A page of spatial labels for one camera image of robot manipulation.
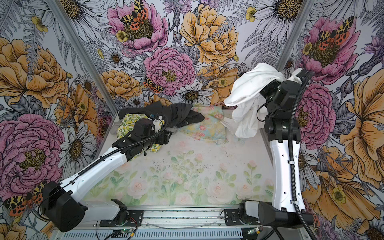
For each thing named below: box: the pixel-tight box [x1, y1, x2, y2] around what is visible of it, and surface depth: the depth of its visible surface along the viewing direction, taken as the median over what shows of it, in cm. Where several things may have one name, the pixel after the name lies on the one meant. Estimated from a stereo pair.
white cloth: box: [224, 63, 287, 139], surface depth 57 cm
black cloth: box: [118, 101, 206, 128], surface depth 117 cm
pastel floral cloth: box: [179, 105, 229, 145], surface depth 113 cm
